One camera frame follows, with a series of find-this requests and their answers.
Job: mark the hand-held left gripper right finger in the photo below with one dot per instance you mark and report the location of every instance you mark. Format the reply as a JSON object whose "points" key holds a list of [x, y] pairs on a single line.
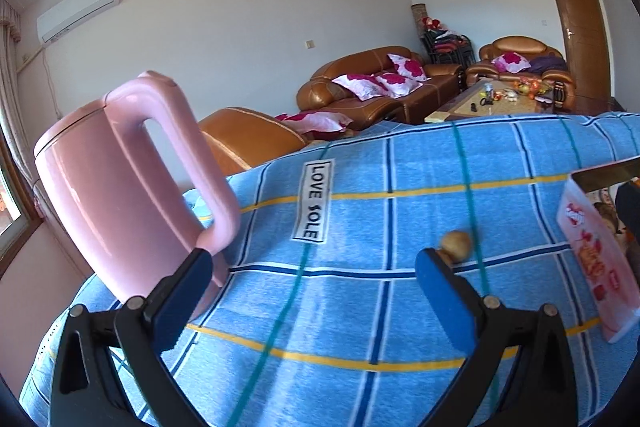
{"points": [[445, 297]]}

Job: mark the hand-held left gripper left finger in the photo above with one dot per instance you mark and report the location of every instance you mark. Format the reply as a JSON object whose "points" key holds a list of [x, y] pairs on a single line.
{"points": [[180, 302]]}

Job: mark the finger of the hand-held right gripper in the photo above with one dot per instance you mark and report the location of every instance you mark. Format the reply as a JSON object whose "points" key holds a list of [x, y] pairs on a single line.
{"points": [[631, 207]]}

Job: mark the pink printed cardboard box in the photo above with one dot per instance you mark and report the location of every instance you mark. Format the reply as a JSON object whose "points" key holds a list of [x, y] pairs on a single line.
{"points": [[590, 257]]}

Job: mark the blue checkered blanket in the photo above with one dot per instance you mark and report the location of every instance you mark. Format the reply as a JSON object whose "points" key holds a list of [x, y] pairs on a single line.
{"points": [[375, 217]]}

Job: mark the pink electric kettle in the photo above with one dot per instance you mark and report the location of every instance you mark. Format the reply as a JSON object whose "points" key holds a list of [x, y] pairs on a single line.
{"points": [[100, 182]]}

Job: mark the plate of mixed fruit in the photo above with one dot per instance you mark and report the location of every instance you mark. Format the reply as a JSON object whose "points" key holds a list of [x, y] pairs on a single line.
{"points": [[529, 87]]}

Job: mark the purple cloth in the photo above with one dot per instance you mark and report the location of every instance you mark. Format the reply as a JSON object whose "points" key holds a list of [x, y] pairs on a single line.
{"points": [[547, 65]]}

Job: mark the brown leather chaise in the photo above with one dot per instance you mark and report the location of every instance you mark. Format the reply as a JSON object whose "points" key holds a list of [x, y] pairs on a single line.
{"points": [[245, 132]]}

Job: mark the wooden framed window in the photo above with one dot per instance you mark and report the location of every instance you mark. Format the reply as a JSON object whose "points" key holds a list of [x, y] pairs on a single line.
{"points": [[15, 217]]}

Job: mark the brown wooden door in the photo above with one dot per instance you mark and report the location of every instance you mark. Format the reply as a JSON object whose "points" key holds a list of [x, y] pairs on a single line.
{"points": [[577, 27]]}

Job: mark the white pink flowered pillow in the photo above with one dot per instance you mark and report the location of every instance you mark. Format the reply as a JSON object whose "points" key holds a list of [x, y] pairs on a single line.
{"points": [[315, 122], [407, 67], [510, 62], [357, 87], [395, 82]]}

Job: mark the wooden coffee table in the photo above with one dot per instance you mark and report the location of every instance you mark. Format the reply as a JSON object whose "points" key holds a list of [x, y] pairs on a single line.
{"points": [[465, 104]]}

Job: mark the brown leather armchair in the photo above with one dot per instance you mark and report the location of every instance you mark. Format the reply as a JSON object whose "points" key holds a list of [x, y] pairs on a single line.
{"points": [[520, 44]]}

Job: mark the stack of dark chairs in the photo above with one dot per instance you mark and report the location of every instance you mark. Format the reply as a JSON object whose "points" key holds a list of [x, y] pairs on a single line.
{"points": [[447, 49]]}

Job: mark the brown leather sofa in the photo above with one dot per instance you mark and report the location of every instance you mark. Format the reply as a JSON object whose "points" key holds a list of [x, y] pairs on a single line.
{"points": [[350, 62]]}

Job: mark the patterned curtain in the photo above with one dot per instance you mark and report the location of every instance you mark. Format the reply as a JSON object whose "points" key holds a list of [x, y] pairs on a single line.
{"points": [[15, 107]]}

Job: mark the red plush toy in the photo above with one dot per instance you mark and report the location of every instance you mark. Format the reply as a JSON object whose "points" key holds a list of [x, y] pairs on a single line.
{"points": [[432, 23]]}

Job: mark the tall patterned vase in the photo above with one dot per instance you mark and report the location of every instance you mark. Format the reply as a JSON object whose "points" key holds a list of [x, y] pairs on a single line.
{"points": [[419, 19]]}

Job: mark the white air conditioner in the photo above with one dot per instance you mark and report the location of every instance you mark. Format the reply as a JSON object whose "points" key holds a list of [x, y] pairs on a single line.
{"points": [[77, 9]]}

